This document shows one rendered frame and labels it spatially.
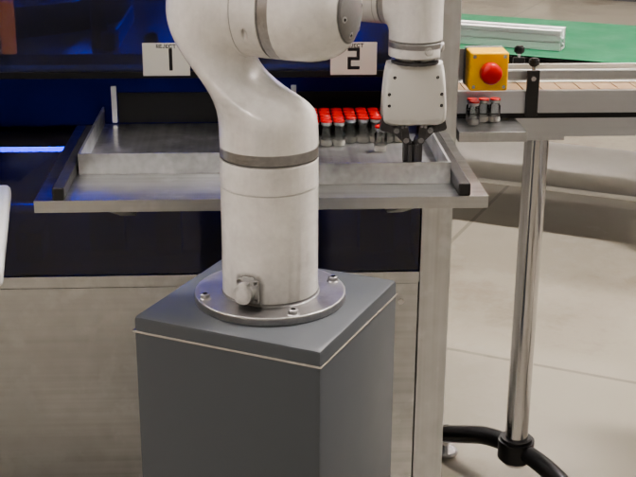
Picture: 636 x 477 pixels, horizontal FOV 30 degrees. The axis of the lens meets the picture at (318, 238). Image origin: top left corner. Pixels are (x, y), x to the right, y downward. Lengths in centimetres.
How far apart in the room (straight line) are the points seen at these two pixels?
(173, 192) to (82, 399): 69
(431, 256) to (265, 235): 94
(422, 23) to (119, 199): 53
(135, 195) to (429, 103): 48
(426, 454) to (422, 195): 79
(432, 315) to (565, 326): 133
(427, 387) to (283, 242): 106
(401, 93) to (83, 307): 82
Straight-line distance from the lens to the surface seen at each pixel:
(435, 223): 229
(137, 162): 197
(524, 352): 259
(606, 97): 241
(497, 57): 222
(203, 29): 138
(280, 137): 138
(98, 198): 185
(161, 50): 219
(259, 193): 140
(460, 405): 313
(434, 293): 234
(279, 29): 134
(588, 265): 417
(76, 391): 242
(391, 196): 184
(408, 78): 186
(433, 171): 191
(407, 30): 184
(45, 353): 240
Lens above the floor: 143
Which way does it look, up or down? 19 degrees down
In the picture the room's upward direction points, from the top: straight up
